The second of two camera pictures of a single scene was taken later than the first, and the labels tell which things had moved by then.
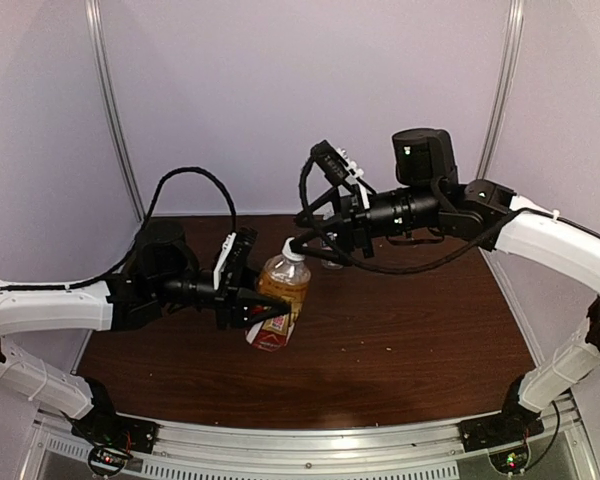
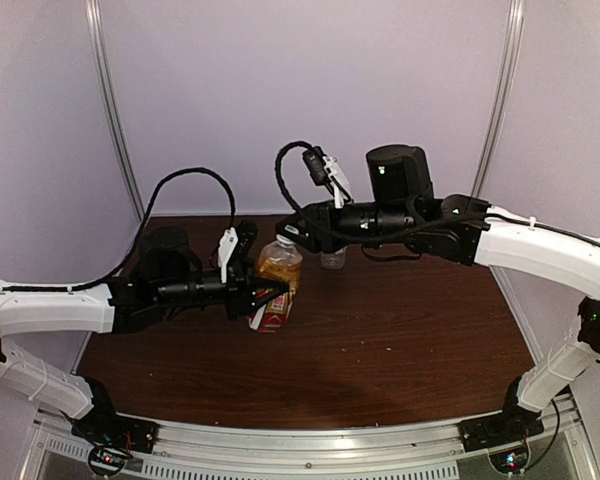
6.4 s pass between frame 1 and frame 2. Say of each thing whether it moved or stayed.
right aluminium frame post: stayed
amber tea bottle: moved
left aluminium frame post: stayed
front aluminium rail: stayed
